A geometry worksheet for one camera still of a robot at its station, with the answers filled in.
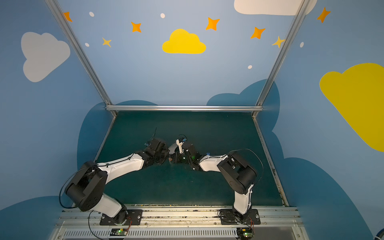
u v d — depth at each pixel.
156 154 0.70
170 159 0.93
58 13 0.71
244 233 0.71
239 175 0.49
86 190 0.44
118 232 0.71
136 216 0.75
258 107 1.18
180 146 0.84
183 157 0.80
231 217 0.75
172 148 0.95
